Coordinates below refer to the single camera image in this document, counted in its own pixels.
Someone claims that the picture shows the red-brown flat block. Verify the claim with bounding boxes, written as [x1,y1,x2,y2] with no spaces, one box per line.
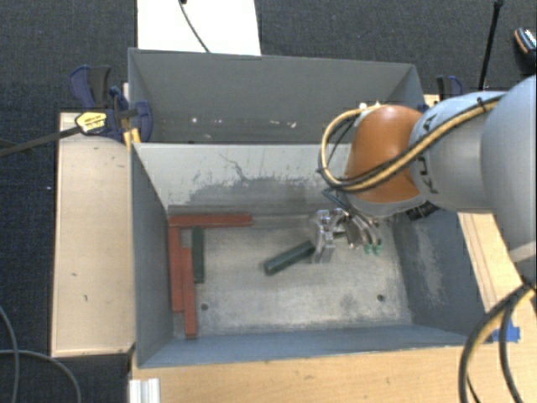
[168,226,186,314]
[180,247,199,340]
[168,212,254,229]

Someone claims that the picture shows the grey metal bin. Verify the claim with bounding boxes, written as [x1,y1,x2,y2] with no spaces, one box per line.
[127,47,495,369]

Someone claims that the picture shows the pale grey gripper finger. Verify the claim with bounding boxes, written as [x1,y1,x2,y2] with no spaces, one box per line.
[311,222,326,264]
[324,227,337,264]

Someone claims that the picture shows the dark green flat block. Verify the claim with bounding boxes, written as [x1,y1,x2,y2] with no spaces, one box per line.
[263,240,317,276]
[190,226,206,285]

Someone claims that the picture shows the pale wood flat board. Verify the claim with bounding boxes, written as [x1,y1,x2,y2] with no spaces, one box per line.
[50,111,137,359]

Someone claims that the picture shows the black cylinder on white bracket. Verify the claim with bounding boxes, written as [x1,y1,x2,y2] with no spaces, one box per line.
[404,201,441,222]

